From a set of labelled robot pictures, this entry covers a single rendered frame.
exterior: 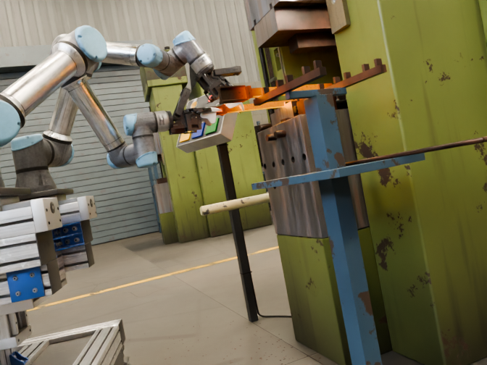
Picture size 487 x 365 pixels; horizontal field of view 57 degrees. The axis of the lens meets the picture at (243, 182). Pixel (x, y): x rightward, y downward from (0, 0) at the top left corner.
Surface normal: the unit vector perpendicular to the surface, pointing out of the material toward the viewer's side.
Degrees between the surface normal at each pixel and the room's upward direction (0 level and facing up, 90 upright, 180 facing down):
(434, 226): 90
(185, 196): 90
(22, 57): 90
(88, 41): 86
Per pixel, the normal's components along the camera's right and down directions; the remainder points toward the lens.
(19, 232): 0.11, -0.02
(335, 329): -0.91, 0.17
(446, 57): 0.36, -0.07
